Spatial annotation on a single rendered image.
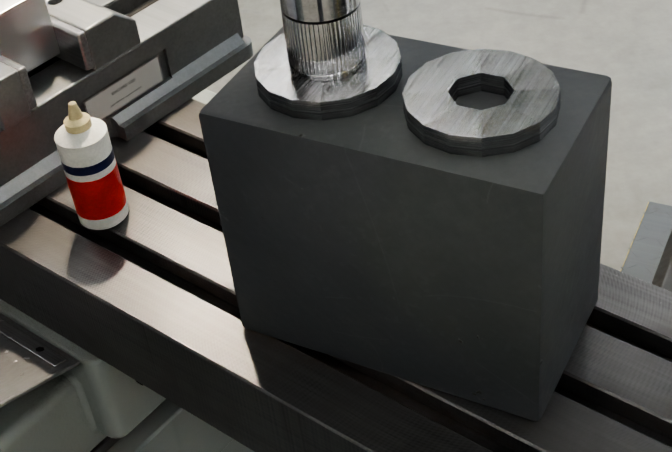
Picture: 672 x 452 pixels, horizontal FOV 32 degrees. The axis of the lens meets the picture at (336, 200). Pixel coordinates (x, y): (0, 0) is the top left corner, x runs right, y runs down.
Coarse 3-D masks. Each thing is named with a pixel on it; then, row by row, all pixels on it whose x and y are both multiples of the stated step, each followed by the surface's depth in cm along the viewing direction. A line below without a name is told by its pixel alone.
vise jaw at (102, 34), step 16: (48, 0) 99; (64, 0) 98; (80, 0) 98; (64, 16) 96; (80, 16) 96; (96, 16) 96; (112, 16) 96; (64, 32) 95; (80, 32) 94; (96, 32) 95; (112, 32) 97; (128, 32) 98; (64, 48) 97; (80, 48) 95; (96, 48) 96; (112, 48) 97; (128, 48) 99; (80, 64) 96; (96, 64) 97
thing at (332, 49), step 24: (288, 0) 66; (312, 0) 66; (336, 0) 66; (360, 0) 68; (288, 24) 68; (312, 24) 67; (336, 24) 67; (360, 24) 68; (288, 48) 69; (312, 48) 68; (336, 48) 68; (360, 48) 69; (312, 72) 69; (336, 72) 69
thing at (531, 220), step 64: (256, 64) 71; (384, 64) 70; (448, 64) 69; (512, 64) 68; (256, 128) 69; (320, 128) 68; (384, 128) 67; (448, 128) 64; (512, 128) 64; (576, 128) 65; (256, 192) 72; (320, 192) 69; (384, 192) 67; (448, 192) 64; (512, 192) 62; (576, 192) 67; (256, 256) 76; (320, 256) 73; (384, 256) 70; (448, 256) 67; (512, 256) 65; (576, 256) 71; (256, 320) 80; (320, 320) 77; (384, 320) 74; (448, 320) 71; (512, 320) 68; (576, 320) 76; (448, 384) 75; (512, 384) 72
